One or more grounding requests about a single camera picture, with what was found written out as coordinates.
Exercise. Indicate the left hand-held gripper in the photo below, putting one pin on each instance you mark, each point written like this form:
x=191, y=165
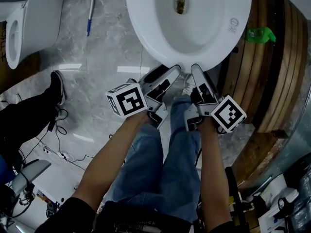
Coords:
x=128, y=101

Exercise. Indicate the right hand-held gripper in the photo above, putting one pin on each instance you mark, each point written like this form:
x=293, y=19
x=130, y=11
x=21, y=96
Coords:
x=228, y=115

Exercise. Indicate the white toilet seat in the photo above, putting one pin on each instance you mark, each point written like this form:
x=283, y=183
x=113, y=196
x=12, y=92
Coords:
x=145, y=33

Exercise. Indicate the person's left forearm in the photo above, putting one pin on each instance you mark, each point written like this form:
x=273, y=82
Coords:
x=109, y=159

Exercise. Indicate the person's right forearm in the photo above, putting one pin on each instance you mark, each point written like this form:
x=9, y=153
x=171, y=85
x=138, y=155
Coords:
x=213, y=173

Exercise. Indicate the white smart toilet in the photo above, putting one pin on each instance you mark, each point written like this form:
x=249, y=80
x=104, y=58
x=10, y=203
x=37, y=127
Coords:
x=194, y=28

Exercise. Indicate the white ceramic toilet with tank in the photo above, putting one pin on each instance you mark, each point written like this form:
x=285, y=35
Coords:
x=36, y=21

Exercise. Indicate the person's white shoe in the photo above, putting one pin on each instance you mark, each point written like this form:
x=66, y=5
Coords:
x=187, y=88

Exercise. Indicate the wooden slatted step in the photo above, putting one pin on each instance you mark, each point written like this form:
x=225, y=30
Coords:
x=267, y=81

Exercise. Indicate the green plastic bottle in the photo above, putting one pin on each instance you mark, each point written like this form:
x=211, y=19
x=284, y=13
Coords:
x=260, y=35

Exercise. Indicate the white power strip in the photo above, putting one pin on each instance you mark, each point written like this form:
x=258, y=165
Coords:
x=66, y=156

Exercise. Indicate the white box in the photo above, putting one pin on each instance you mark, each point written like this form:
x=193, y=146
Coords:
x=274, y=203

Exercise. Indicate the white flat board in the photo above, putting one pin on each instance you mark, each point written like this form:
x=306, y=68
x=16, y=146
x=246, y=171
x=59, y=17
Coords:
x=60, y=183

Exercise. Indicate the person's black printed t-shirt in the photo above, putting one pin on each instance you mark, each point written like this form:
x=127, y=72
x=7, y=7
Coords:
x=133, y=223

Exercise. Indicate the plastic-wrapped roll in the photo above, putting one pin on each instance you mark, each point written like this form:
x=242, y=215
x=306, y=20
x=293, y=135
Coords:
x=302, y=203

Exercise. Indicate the grey rounded device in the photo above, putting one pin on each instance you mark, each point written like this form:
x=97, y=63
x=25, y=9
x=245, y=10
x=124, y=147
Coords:
x=31, y=173

